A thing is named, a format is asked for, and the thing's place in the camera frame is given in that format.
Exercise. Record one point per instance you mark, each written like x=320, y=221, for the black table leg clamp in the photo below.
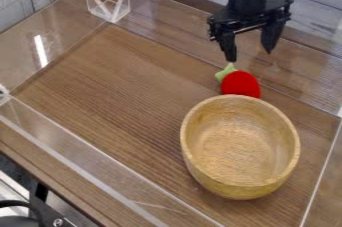
x=58, y=213

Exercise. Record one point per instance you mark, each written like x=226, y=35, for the clear acrylic corner bracket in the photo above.
x=109, y=10

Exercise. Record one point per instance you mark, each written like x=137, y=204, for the oval wooden bowl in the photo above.
x=241, y=146

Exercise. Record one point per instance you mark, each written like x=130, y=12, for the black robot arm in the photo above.
x=245, y=15

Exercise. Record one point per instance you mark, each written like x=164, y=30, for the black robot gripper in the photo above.
x=245, y=15

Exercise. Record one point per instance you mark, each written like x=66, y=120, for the red plush strawberry toy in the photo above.
x=238, y=82

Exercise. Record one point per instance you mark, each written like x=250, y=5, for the clear acrylic tray wall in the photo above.
x=94, y=96

